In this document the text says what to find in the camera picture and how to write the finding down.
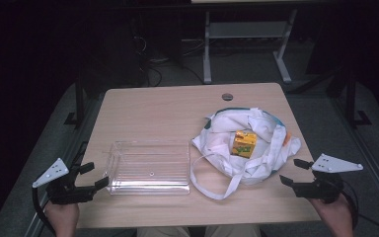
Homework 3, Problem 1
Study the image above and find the person's right hand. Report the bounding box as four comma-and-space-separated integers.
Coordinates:
308, 193, 355, 237

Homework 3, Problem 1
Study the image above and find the black metal stand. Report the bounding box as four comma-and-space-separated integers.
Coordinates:
344, 70, 373, 128
63, 80, 87, 128

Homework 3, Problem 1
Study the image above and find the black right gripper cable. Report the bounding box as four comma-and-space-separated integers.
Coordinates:
341, 180, 379, 231

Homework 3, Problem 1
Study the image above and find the yellow juice carton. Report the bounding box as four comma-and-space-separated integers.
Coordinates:
231, 129, 259, 160

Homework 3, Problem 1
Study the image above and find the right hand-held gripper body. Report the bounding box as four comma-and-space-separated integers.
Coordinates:
291, 153, 364, 204

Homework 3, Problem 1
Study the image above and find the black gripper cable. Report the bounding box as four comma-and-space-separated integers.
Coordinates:
341, 180, 379, 231
31, 187, 57, 237

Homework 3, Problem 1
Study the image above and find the black floor cable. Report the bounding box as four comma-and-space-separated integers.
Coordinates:
142, 63, 163, 88

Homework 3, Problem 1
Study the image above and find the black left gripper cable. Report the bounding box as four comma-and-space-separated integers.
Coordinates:
31, 187, 57, 237

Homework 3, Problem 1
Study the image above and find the clear plastic tray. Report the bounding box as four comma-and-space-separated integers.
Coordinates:
103, 140, 191, 197

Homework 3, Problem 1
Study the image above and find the person's left leg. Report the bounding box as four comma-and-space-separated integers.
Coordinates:
135, 226, 192, 237

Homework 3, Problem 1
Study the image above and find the person's left hand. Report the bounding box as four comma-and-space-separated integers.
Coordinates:
43, 200, 81, 237

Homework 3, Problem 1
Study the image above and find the white metal table frame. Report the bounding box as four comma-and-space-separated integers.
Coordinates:
202, 8, 299, 85

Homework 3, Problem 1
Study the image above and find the white tote bag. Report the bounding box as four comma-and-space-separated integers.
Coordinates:
189, 107, 302, 201

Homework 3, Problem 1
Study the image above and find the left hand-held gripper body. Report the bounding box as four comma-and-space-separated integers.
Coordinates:
32, 157, 97, 205

